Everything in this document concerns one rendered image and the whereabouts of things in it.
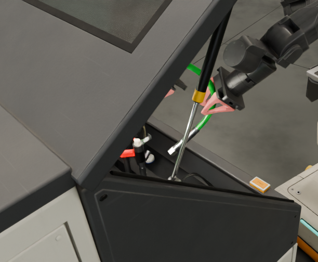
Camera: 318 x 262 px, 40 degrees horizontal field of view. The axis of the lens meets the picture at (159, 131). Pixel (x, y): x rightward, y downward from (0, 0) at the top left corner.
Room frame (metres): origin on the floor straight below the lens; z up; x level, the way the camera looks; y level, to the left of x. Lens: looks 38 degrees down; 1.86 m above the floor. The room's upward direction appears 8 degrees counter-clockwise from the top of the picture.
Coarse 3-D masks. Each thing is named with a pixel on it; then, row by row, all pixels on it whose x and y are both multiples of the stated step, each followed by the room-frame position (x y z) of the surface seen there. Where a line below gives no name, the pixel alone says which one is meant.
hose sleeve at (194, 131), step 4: (192, 128) 0.84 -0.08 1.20; (196, 128) 0.84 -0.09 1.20; (192, 132) 0.84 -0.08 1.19; (196, 132) 0.83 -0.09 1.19; (192, 136) 0.83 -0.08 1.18; (180, 140) 0.83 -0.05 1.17; (188, 140) 0.83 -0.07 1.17; (176, 144) 0.83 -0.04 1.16; (180, 144) 0.83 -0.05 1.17; (176, 148) 0.82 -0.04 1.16
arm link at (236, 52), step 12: (264, 36) 0.85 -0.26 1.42; (228, 48) 0.81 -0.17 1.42; (240, 48) 0.79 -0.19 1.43; (252, 48) 0.78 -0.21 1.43; (264, 48) 0.80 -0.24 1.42; (288, 48) 0.79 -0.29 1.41; (300, 48) 0.78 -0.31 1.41; (228, 60) 0.79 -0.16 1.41; (240, 60) 0.77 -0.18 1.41; (252, 60) 0.78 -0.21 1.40; (276, 60) 0.79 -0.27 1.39; (288, 60) 0.78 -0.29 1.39
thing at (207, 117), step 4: (192, 64) 0.84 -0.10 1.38; (188, 68) 0.84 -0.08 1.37; (192, 68) 0.84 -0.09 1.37; (196, 68) 0.84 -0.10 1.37; (196, 72) 0.84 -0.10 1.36; (200, 72) 0.84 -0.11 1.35; (208, 84) 0.85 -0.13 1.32; (212, 84) 0.85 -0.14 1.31; (212, 88) 0.85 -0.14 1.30; (212, 92) 0.85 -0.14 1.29; (212, 108) 0.85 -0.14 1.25; (204, 116) 0.85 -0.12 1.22; (208, 116) 0.85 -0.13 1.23; (204, 120) 0.84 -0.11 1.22; (200, 124) 0.84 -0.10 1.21; (204, 124) 0.84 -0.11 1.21; (200, 128) 0.84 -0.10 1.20
